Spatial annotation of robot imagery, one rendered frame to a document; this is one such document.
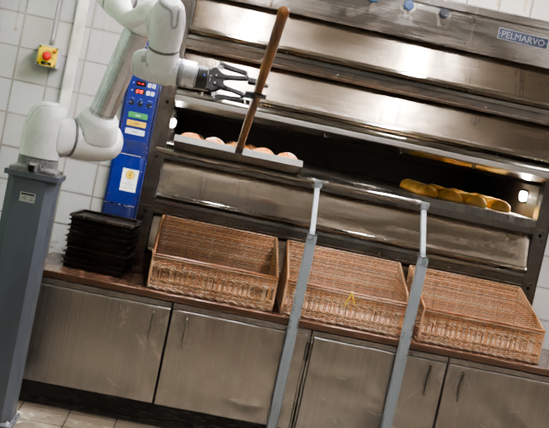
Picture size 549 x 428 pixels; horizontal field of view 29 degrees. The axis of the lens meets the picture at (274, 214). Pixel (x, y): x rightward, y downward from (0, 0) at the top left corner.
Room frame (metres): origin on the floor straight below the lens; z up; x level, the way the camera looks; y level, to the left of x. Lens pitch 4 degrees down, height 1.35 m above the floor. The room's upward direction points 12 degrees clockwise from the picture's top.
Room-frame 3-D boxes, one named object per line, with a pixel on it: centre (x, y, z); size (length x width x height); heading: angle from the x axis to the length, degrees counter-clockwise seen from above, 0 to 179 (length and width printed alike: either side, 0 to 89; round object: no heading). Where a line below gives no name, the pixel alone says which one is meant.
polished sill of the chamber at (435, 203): (5.06, -0.34, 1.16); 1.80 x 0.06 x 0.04; 94
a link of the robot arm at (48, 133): (4.10, 0.92, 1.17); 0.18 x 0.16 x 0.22; 125
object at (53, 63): (4.89, 1.16, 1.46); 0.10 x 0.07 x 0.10; 94
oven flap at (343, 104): (5.03, -0.34, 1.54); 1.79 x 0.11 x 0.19; 94
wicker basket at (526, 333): (4.80, -0.97, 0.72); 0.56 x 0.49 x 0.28; 95
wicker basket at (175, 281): (4.73, 0.22, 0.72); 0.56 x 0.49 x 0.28; 95
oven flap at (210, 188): (5.03, -0.34, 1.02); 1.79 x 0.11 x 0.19; 94
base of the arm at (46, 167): (4.07, 0.93, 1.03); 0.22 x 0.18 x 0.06; 4
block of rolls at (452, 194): (5.51, -0.89, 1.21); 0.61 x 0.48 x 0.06; 4
